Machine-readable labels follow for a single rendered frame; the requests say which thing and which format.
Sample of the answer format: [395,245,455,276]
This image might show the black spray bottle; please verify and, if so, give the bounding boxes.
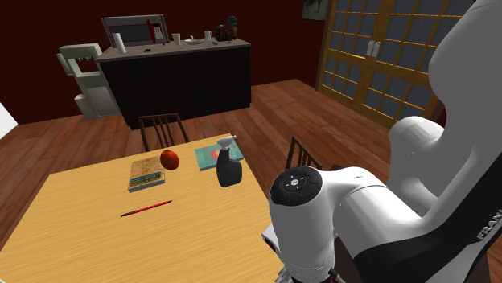
[216,134,244,188]

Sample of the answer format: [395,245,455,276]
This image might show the teal book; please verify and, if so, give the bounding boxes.
[195,141,245,172]

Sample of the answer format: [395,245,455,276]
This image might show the dark wooden chair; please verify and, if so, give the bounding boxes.
[137,113,191,153]
[285,136,323,171]

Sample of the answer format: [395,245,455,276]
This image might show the red apple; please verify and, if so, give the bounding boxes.
[159,149,180,171]

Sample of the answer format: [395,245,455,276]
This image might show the dark kitchen counter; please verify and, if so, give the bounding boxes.
[95,14,253,131]

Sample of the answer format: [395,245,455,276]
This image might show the tan book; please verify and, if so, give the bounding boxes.
[127,156,166,194]

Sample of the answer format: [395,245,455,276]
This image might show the red pen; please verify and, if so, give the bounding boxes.
[120,199,173,218]

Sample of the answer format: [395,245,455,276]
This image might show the wooden glass-pane door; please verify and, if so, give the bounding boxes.
[315,0,475,129]

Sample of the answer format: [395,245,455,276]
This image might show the wooden table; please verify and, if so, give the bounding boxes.
[0,133,286,283]

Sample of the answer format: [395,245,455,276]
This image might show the white water dispenser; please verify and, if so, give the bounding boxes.
[56,43,121,121]

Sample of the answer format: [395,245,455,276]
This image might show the dark wall picture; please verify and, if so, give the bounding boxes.
[302,0,330,22]

